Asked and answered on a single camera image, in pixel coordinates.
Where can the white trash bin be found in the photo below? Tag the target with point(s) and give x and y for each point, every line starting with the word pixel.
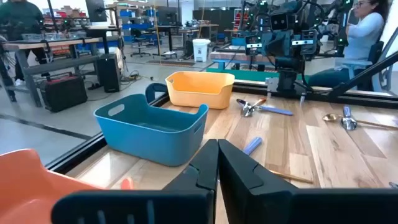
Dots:
pixel 201 51

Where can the yellow plastic bin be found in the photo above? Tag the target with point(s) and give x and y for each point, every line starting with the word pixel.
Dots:
pixel 199 96

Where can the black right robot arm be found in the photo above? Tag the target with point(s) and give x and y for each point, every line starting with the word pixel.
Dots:
pixel 287 82

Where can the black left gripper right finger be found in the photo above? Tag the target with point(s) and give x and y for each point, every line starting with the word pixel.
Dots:
pixel 264 205

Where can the long gold spoon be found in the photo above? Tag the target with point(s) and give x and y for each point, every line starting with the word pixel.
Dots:
pixel 331 117
pixel 292 178

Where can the black monitor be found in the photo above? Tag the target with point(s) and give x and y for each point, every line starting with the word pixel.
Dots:
pixel 95 11

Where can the dark blue clamp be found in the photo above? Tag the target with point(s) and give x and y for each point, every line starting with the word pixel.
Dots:
pixel 155 90

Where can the teal blue plastic bin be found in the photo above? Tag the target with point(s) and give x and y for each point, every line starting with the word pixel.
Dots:
pixel 149 146

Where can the person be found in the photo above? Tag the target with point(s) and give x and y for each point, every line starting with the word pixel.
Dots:
pixel 363 40
pixel 18 18

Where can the black case with red top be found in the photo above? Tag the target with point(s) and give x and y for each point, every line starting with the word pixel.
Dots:
pixel 63 95

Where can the black computer tower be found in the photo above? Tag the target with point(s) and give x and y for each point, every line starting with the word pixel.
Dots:
pixel 109 73

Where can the wooden-top blue workbench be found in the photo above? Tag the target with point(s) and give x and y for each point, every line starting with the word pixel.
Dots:
pixel 236 57

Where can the black office chair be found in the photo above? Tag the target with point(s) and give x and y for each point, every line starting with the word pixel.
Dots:
pixel 140 42
pixel 374 51

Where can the grey metal workbench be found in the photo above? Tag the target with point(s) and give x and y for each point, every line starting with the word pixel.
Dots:
pixel 62 63

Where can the green floor mat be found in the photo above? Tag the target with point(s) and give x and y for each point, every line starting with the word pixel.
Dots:
pixel 245 74

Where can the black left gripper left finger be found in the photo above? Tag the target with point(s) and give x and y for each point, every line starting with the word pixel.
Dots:
pixel 186 205

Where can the orange plastic bin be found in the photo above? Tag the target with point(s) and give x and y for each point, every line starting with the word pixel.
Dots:
pixel 25 186

